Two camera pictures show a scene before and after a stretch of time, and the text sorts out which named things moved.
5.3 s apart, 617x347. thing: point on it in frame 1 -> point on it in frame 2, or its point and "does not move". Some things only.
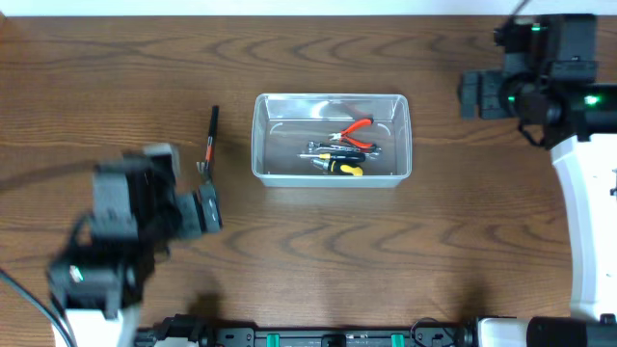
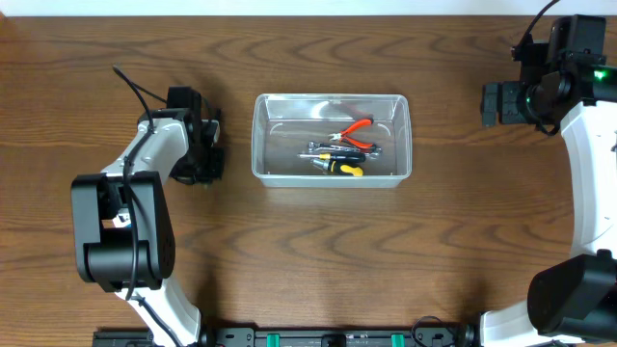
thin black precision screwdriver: x=350 y=156 does not move
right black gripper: x=489 y=106 -> x=509 y=112
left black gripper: x=190 y=226 -> x=214 y=168
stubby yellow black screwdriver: x=354 y=169 does not move
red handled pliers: x=342 y=135 does not move
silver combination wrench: x=314 y=146 does not move
